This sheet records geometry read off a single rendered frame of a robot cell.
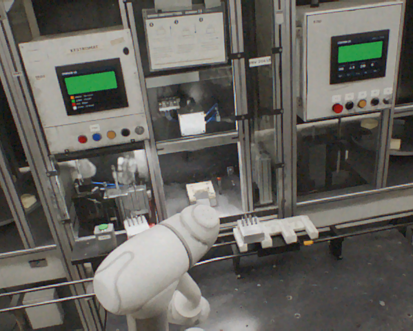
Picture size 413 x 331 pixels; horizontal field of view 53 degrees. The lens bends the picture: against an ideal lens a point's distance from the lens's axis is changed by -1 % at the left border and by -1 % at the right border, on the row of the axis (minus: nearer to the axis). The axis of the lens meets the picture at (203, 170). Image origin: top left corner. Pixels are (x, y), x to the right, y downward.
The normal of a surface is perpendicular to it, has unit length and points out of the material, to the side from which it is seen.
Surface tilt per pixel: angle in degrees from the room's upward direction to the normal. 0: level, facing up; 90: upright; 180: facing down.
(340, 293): 0
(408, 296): 0
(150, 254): 38
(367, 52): 90
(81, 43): 90
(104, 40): 90
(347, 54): 90
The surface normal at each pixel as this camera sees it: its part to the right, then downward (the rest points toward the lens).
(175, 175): 0.15, 0.44
